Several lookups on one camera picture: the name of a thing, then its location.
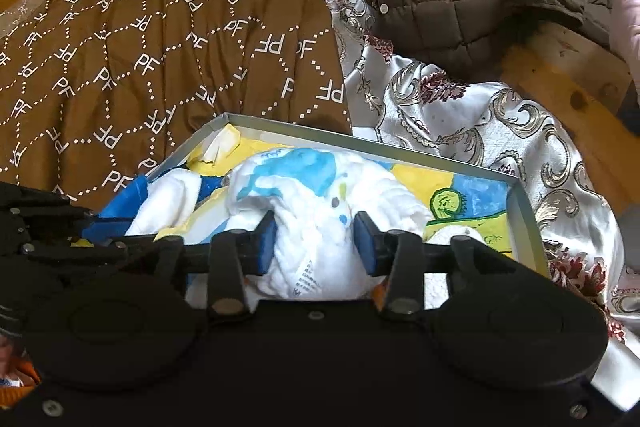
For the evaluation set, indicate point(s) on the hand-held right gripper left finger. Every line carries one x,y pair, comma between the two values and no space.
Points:
265,242

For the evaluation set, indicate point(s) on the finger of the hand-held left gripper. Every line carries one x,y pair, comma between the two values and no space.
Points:
112,228
75,252

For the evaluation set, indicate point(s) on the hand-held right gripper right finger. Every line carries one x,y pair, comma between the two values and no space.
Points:
367,239

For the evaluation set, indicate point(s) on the white blue printed cloth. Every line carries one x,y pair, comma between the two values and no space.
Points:
300,187

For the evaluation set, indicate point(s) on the white sock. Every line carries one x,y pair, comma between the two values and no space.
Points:
172,199

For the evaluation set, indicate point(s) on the grey metal tray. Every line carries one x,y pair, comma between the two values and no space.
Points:
530,227

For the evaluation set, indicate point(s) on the white textured cloth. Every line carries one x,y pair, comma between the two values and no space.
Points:
450,234

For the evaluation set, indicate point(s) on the grey cardboard box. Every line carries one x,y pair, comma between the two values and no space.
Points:
450,187

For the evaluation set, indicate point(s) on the silver floral cloth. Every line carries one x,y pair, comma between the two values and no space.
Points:
450,117

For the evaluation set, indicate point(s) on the brown patterned quilt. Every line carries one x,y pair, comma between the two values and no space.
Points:
150,57

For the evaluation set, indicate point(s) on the pink cloth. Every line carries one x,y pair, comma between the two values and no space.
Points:
627,27

